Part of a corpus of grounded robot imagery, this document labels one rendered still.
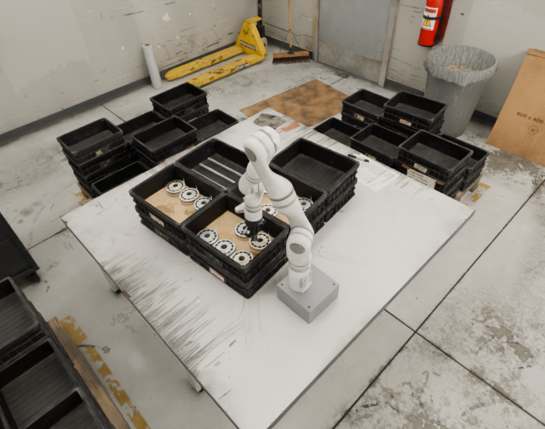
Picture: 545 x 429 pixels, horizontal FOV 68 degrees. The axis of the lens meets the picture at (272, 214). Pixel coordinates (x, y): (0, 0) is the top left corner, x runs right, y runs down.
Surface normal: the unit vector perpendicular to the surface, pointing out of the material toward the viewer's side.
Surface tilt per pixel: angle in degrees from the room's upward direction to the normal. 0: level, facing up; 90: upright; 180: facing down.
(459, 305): 0
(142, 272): 0
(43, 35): 90
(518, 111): 76
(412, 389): 0
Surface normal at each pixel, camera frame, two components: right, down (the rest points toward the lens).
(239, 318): -0.04, -0.71
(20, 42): 0.70, 0.48
